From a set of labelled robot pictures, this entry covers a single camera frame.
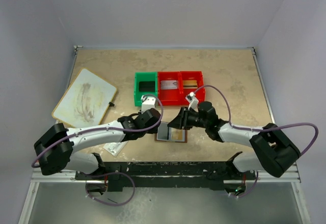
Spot red plastic bin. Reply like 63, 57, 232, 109
180, 71, 204, 105
157, 71, 181, 106

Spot grey chip card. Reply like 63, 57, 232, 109
156, 122, 169, 141

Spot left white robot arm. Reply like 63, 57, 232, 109
32, 108, 163, 176

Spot gold card in bin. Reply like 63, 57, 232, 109
183, 80, 198, 89

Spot silver card in bin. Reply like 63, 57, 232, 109
160, 80, 178, 90

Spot red middle plastic bin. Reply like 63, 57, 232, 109
157, 71, 181, 106

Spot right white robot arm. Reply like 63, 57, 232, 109
168, 101, 301, 178

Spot white board yellow rim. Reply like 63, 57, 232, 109
52, 68, 117, 128

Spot black card in bin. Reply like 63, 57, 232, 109
138, 81, 156, 92

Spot brown leather card holder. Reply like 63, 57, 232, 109
154, 127, 187, 143

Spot aluminium frame rail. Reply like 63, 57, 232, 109
39, 161, 301, 183

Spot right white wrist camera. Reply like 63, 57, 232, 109
185, 92, 199, 110

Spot clear plastic packet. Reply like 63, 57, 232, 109
103, 141, 128, 157

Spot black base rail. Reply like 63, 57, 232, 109
75, 161, 256, 192

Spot red right plastic bin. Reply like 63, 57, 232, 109
180, 71, 204, 105

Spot green plastic bin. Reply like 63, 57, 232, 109
134, 72, 158, 106

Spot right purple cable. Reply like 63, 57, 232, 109
191, 85, 319, 199

